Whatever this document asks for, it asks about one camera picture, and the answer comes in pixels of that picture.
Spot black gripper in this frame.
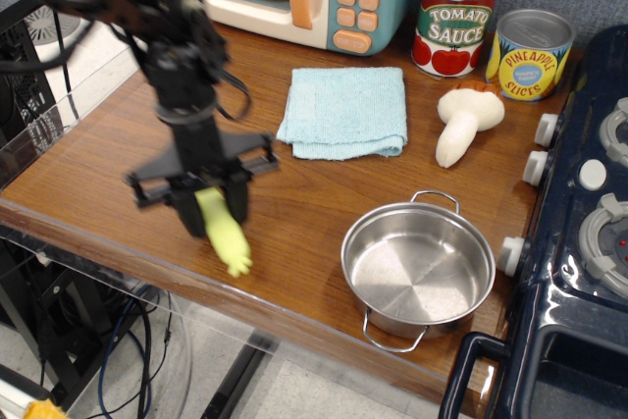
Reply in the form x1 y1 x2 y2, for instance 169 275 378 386
125 112 279 238

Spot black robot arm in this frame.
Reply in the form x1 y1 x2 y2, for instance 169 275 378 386
36 0 277 237

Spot silver metal pot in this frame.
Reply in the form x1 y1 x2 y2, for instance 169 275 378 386
340 190 497 354

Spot light blue folded cloth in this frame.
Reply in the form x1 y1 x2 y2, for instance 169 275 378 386
277 67 408 161

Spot black computer tower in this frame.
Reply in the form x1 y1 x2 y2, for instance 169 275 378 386
1 21 56 147

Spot white plush mushroom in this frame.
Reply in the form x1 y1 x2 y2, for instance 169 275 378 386
436 80 505 168

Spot white stove knob lower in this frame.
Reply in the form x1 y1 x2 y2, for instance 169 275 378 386
497 236 525 277

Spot white stove knob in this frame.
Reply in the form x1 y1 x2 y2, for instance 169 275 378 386
534 113 559 148
523 151 549 186
497 236 525 277

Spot tomato sauce can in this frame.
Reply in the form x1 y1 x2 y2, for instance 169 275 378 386
411 0 497 78

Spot white stove knob middle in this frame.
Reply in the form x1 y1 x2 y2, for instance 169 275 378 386
523 151 549 186

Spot white stove knob upper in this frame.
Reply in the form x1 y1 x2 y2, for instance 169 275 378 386
534 113 559 148

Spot pineapple slices can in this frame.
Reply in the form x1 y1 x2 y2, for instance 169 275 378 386
485 9 576 102

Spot dark blue toy stove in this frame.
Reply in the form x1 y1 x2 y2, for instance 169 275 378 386
440 26 627 418

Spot grey stove burner lower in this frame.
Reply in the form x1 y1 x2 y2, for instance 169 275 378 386
578 193 627 298

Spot grey stove burner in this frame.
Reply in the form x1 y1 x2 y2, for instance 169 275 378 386
599 97 627 167
578 193 627 298

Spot grey stove burner upper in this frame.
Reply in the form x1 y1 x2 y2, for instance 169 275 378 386
599 97 627 167

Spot blue cable under table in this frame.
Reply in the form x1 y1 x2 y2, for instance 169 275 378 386
97 298 153 419

